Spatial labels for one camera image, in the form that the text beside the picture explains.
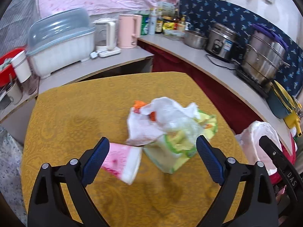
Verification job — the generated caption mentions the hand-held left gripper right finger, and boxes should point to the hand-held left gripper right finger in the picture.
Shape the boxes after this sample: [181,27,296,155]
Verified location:
[196,135,277,227]

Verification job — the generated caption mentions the steel utensil cup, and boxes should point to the steel utensil cup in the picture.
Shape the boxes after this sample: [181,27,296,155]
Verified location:
[0,80,23,110]

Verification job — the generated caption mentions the white dish rack with cover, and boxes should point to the white dish rack with cover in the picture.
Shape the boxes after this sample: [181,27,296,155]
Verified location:
[26,8,96,78]

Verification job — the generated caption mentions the yellow green wrapper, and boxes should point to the yellow green wrapper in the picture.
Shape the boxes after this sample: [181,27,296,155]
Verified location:
[195,110,219,140]
[143,134,198,174]

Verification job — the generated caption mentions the small steel pot with lid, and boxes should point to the small steel pot with lid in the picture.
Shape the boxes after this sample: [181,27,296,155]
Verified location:
[183,28,209,50]

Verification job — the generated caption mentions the black induction cooktop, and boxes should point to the black induction cooktop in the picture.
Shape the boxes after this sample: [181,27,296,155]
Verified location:
[235,67,271,98]

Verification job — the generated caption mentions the steel rice cooker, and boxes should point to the steel rice cooker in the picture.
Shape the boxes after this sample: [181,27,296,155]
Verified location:
[205,22,249,61]

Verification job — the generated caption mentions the pink electric kettle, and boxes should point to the pink electric kettle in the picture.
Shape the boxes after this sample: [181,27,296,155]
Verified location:
[118,14,143,49]

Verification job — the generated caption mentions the purple cloth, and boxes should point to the purple cloth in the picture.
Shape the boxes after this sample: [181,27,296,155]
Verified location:
[252,24,289,51]

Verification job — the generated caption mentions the yellow label jar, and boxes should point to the yellow label jar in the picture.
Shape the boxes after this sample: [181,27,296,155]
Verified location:
[163,16,178,30]

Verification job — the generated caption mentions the red orange plastic bag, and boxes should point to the red orange plastic bag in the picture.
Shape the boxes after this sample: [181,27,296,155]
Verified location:
[134,100,157,121]

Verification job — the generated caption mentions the yellow electric pot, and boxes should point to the yellow electric pot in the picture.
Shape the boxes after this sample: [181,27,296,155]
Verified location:
[283,104,303,129]

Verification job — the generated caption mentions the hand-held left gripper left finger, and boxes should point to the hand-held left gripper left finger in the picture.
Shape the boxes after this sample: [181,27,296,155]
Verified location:
[28,137,110,227]

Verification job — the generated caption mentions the pink and white packet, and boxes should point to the pink and white packet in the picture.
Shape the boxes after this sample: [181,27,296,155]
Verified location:
[102,142,142,185]

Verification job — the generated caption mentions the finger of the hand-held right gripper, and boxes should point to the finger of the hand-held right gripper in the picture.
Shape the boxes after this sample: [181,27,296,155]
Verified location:
[259,134,289,171]

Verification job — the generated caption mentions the white plastic bag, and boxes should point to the white plastic bag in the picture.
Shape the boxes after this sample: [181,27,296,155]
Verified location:
[127,97,204,147]

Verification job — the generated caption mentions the black power cable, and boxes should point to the black power cable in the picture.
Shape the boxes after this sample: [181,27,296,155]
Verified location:
[205,54,239,71]

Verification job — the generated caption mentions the white jar with clear base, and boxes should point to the white jar with clear base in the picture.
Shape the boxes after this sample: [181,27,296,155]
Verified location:
[11,50,38,95]

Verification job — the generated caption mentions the large blue and yellow bowl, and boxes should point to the large blue and yellow bowl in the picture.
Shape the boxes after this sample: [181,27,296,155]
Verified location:
[266,85,293,120]

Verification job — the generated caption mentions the red plastic container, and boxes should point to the red plastic container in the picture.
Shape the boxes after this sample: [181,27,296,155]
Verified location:
[0,48,26,88]

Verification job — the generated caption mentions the green tin can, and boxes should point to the green tin can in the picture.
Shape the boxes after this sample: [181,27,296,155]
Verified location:
[141,14,151,36]

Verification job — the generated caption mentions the grey patterned curtain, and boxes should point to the grey patterned curtain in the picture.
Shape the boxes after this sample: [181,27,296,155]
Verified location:
[0,0,39,52]

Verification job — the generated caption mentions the clear food container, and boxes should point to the clear food container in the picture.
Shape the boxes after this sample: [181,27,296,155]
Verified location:
[163,28,185,40]

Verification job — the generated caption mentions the white glass kettle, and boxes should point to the white glass kettle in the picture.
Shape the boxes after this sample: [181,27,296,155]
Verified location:
[92,18,122,58]

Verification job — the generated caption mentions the trash bin with white liner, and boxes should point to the trash bin with white liner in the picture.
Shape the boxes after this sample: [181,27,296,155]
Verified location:
[234,120,283,174]

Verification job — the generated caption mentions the dark sauce bottle white label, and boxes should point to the dark sauce bottle white label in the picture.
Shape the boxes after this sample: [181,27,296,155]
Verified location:
[155,9,164,35]

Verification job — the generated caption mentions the stainless steel steamer pot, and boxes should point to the stainless steel steamer pot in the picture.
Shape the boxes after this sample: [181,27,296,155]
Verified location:
[241,30,290,86]

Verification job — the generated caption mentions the navy patterned cloth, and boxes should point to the navy patterned cloth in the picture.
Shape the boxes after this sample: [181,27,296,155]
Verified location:
[179,0,303,100]

